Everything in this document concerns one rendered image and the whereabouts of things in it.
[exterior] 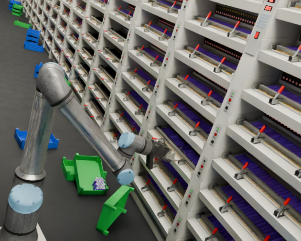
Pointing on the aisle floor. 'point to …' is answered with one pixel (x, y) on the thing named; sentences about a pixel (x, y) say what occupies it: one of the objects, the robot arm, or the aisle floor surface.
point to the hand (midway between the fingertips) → (172, 159)
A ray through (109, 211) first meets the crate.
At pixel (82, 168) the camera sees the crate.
